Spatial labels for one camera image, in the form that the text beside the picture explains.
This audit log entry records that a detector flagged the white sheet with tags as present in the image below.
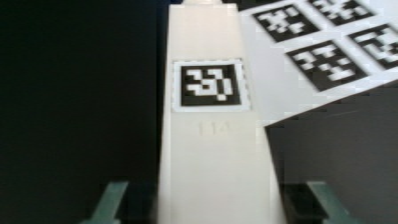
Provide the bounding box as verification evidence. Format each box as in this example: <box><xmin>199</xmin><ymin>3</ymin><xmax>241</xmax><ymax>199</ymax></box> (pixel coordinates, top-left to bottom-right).
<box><xmin>240</xmin><ymin>0</ymin><xmax>398</xmax><ymax>125</ymax></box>

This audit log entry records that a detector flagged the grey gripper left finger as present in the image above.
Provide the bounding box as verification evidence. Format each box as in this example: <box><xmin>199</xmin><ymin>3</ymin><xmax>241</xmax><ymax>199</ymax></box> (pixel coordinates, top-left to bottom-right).
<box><xmin>81</xmin><ymin>181</ymin><xmax>128</xmax><ymax>224</ymax></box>

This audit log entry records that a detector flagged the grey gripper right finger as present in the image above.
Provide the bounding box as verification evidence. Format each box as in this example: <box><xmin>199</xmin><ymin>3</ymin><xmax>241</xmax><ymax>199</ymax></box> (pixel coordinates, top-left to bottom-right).
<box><xmin>307</xmin><ymin>181</ymin><xmax>350</xmax><ymax>224</ymax></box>

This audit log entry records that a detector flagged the white desk leg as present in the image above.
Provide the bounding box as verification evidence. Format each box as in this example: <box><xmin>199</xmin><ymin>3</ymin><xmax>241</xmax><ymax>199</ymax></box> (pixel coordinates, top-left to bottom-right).
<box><xmin>156</xmin><ymin>0</ymin><xmax>288</xmax><ymax>224</ymax></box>

